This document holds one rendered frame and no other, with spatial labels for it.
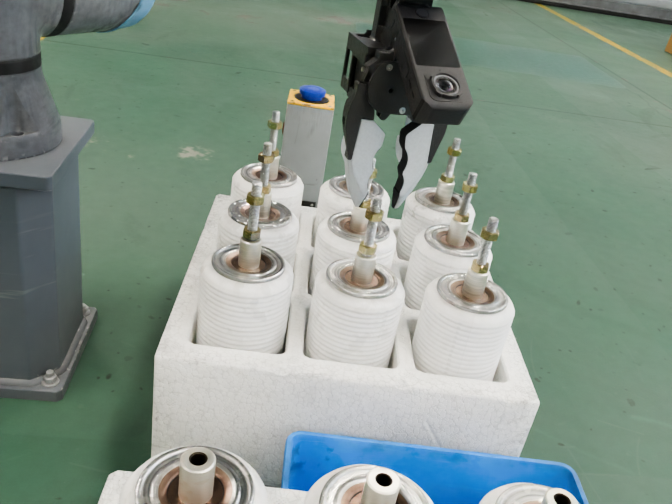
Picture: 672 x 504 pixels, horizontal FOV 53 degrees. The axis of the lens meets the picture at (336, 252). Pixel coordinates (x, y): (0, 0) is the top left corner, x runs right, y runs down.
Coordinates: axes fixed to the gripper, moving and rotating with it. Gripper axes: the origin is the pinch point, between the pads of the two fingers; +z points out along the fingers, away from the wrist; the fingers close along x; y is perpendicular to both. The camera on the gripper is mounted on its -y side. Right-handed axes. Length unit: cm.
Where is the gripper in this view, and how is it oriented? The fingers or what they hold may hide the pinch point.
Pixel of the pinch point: (380, 197)
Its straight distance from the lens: 66.1
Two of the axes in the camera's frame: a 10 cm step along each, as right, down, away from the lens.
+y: -2.6, -5.0, 8.3
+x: -9.5, 0.0, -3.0
